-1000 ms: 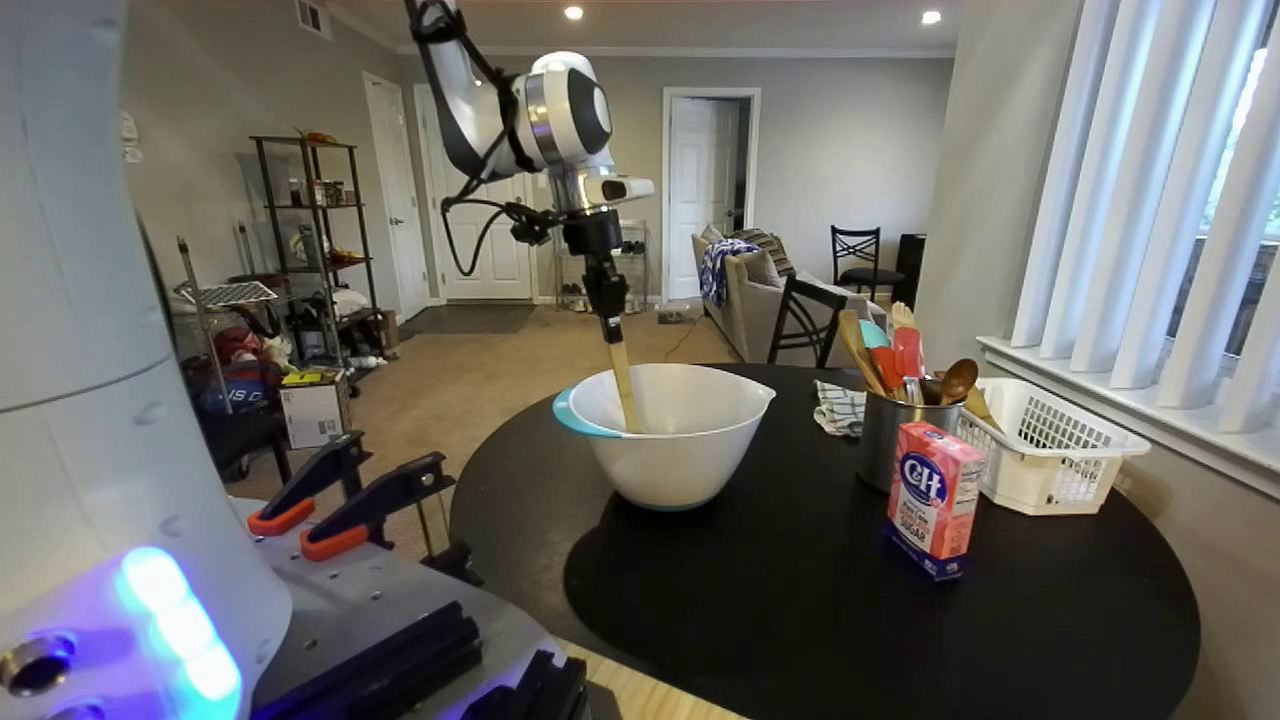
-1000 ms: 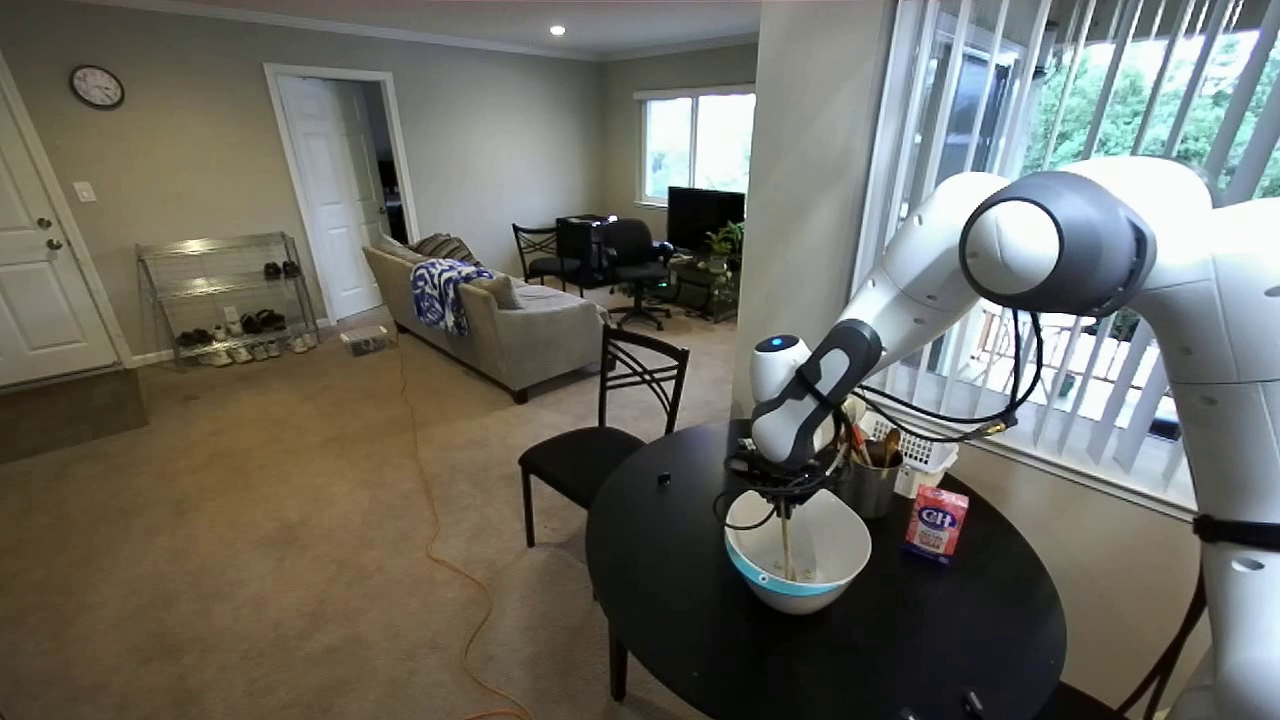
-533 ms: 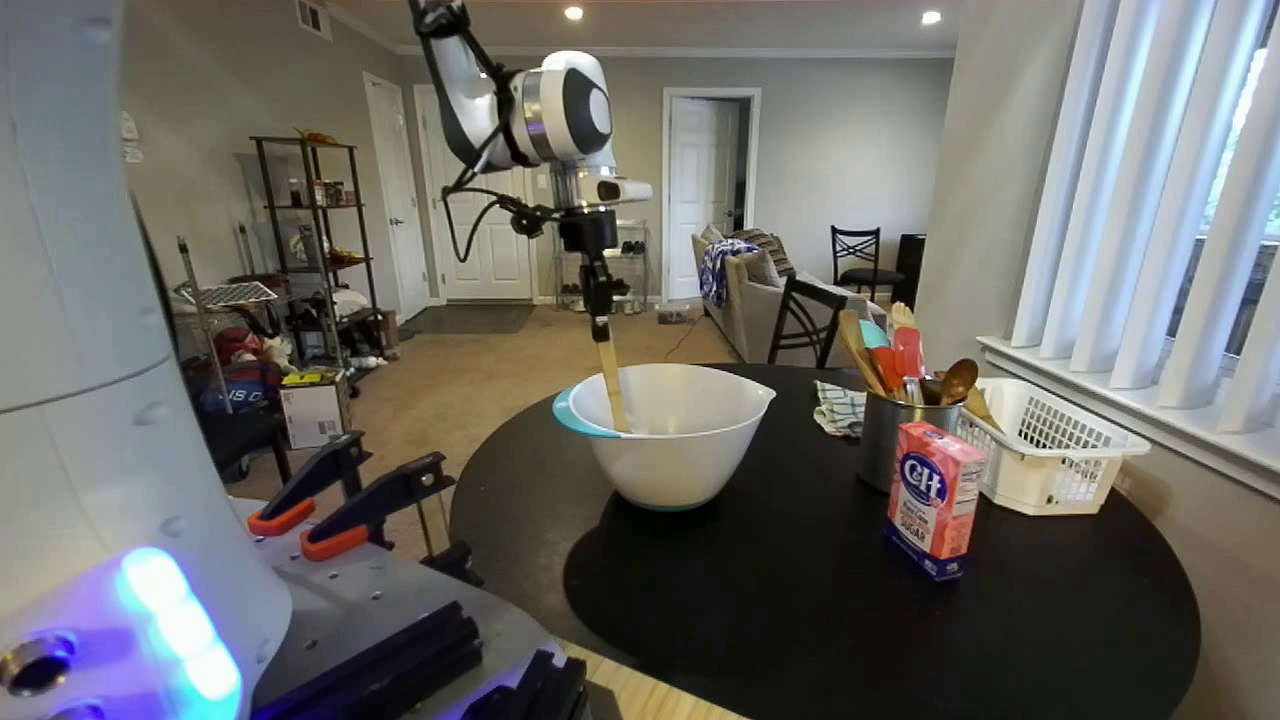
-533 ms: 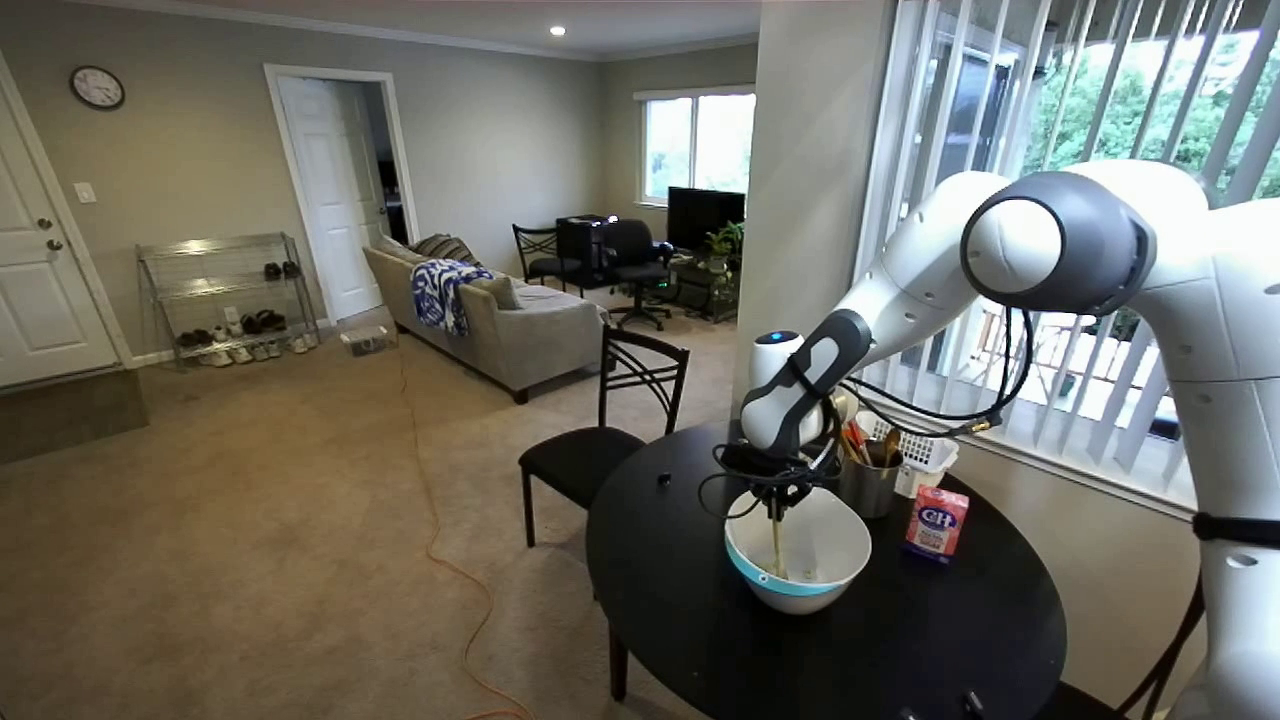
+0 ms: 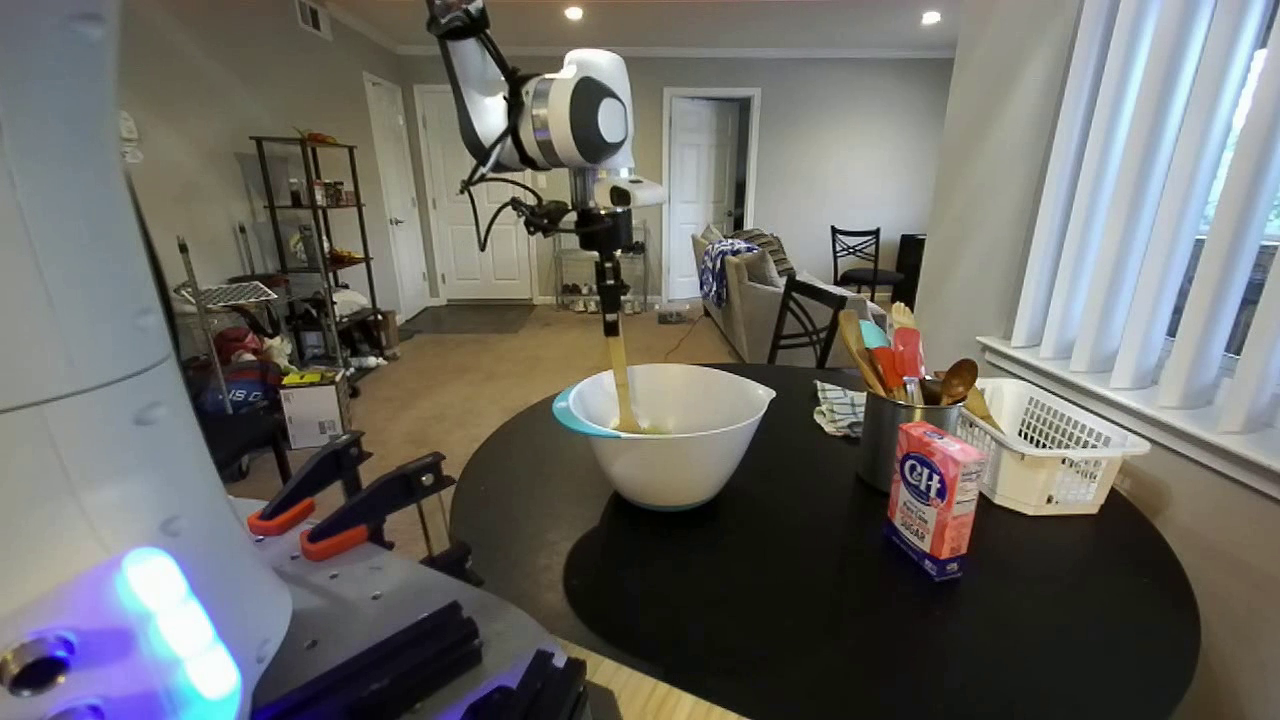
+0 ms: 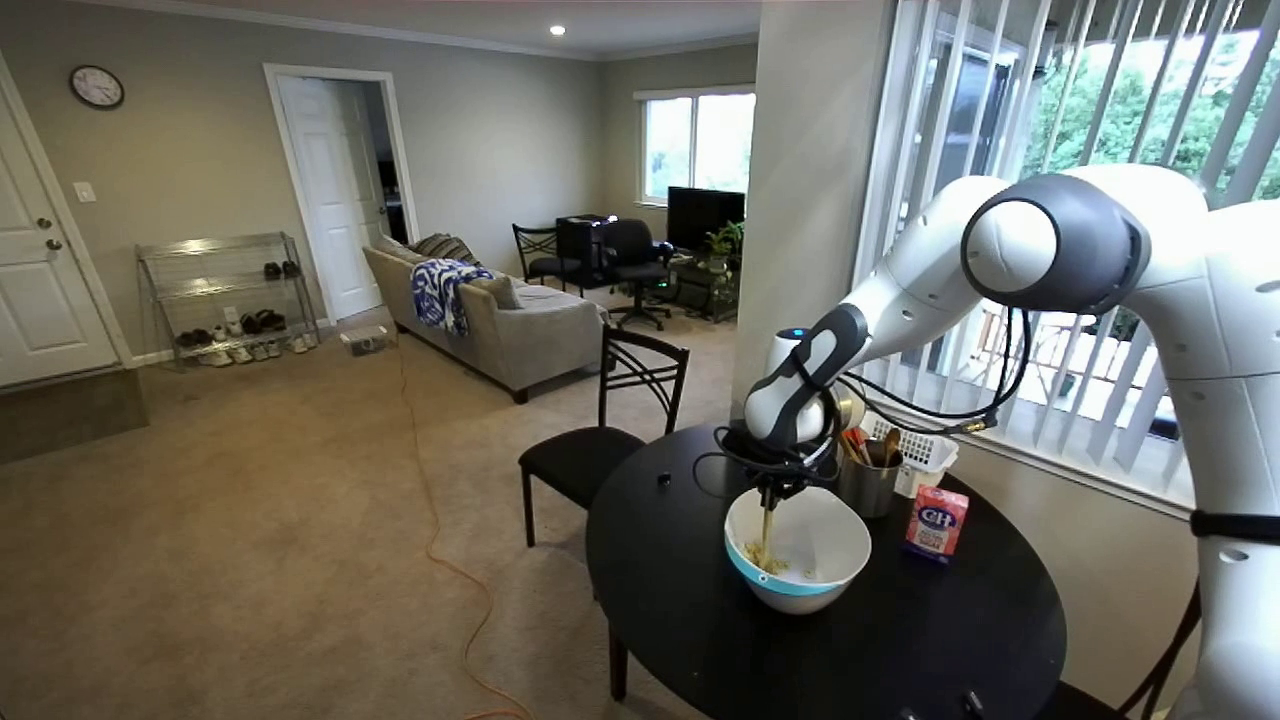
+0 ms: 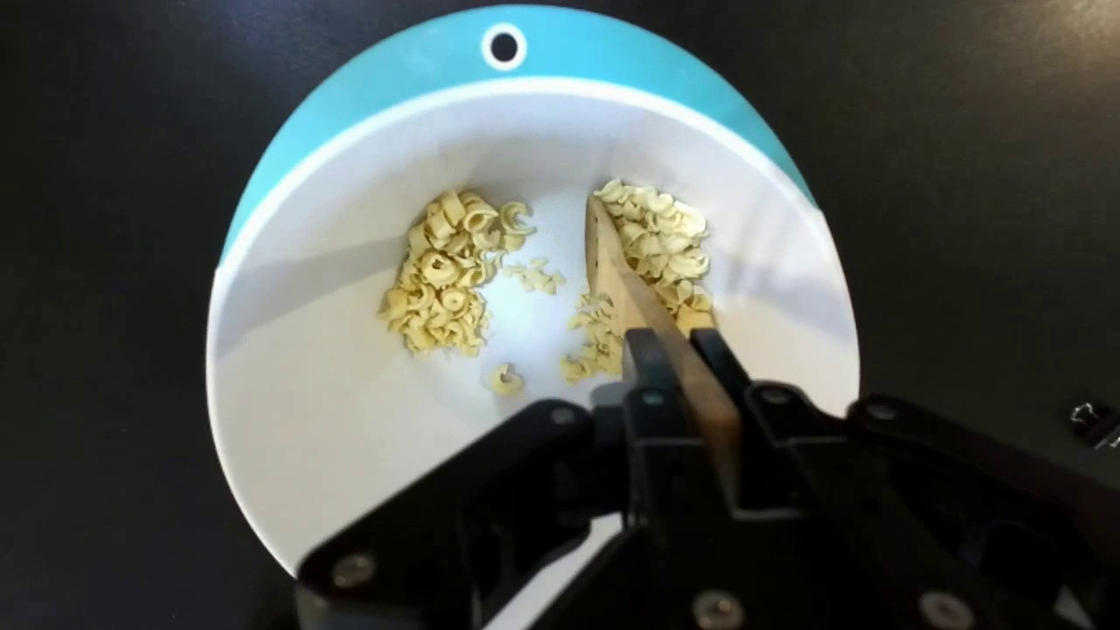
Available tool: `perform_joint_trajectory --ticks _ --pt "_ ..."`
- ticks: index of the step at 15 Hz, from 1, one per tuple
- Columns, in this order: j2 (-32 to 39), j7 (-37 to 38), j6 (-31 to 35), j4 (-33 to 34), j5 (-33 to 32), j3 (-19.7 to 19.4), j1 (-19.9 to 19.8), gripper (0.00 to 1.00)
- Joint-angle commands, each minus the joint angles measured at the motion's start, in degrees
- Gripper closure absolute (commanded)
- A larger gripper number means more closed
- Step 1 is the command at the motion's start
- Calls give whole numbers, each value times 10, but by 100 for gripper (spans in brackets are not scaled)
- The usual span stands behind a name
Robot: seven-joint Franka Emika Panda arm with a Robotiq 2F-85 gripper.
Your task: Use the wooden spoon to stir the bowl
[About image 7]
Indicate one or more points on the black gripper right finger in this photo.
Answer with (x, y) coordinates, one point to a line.
(932, 527)

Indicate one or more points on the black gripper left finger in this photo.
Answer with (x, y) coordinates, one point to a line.
(500, 527)

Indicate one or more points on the slotted wooden spoon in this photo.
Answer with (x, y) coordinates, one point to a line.
(617, 281)

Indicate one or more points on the cooked macaroni pasta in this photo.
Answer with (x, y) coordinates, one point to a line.
(441, 273)

